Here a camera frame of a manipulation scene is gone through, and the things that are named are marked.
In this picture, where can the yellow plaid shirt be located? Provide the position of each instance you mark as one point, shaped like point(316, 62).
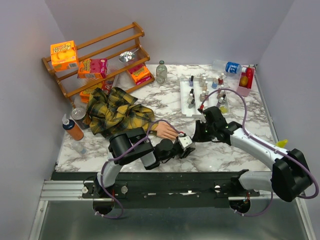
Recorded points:
point(117, 111)

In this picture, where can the orange box bottom shelf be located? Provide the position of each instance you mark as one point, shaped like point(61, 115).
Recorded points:
point(85, 94)

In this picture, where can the white plastic organizer tray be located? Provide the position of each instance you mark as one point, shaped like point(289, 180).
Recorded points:
point(197, 91)

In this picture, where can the red ketchup bottle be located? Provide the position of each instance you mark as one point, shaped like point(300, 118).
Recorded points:
point(249, 75)

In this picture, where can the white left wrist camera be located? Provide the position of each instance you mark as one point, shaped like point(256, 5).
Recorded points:
point(186, 142)

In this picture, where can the metal soda can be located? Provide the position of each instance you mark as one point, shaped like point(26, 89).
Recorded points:
point(81, 117)

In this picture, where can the pink plastic bin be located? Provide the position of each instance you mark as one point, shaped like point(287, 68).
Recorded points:
point(241, 90)

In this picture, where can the yellow polish bottle black cap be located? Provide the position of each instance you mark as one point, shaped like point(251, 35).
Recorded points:
point(223, 110)

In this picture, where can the orange spray bottle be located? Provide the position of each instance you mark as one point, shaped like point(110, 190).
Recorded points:
point(72, 128)

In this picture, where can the orange scrub box large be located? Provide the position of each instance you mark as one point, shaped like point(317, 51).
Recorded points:
point(64, 56)

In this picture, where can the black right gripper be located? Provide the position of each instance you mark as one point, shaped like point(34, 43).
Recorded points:
point(198, 137)

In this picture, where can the metal spoon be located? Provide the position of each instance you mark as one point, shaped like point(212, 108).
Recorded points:
point(128, 56)

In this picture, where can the red white package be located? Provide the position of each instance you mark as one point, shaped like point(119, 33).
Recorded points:
point(107, 84)

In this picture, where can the wooden shelf rack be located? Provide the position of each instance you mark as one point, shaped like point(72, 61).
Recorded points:
point(108, 46)

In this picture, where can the yellow lemon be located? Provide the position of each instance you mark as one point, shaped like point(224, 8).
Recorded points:
point(243, 81)

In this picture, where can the copper glitter bottle white cap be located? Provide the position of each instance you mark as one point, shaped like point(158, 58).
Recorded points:
point(221, 91)

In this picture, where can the glass bottle with cap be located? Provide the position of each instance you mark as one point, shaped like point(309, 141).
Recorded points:
point(161, 73)

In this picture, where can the blue polish bottle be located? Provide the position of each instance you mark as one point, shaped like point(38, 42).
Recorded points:
point(215, 83)

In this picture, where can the beige polish bottle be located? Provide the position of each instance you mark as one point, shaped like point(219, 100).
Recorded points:
point(203, 81)

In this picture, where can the yellow object behind arm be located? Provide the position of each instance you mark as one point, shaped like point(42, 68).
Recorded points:
point(282, 143)

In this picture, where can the small clear bottle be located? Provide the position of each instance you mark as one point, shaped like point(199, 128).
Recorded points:
point(78, 147)

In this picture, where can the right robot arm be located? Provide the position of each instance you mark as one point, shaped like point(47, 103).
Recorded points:
point(289, 174)

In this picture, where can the black mounting rail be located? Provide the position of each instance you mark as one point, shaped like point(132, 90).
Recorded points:
point(162, 190)

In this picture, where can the gold glitter bottle white cap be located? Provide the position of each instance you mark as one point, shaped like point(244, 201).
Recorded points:
point(202, 96)

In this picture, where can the orange pink box lower shelf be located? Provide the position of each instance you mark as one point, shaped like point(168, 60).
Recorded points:
point(139, 74)

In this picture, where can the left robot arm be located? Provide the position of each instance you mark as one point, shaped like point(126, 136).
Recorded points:
point(131, 145)

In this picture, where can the silver glitter bottle black cap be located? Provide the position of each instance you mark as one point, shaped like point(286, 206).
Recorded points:
point(191, 102)

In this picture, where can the purple polish bottle back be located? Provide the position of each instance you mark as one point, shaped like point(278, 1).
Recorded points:
point(191, 81)

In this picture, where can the plastic water bottle blue label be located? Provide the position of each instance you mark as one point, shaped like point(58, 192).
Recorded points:
point(229, 67)

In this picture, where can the mannequin hand with long nails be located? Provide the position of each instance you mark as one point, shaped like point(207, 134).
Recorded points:
point(165, 131)

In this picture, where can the coral polish bottle white cap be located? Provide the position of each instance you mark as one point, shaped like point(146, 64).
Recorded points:
point(204, 86)

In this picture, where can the pink orange sponge box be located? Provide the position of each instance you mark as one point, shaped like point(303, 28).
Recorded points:
point(93, 68)

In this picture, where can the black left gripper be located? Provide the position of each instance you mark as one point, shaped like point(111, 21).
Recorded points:
point(186, 152)

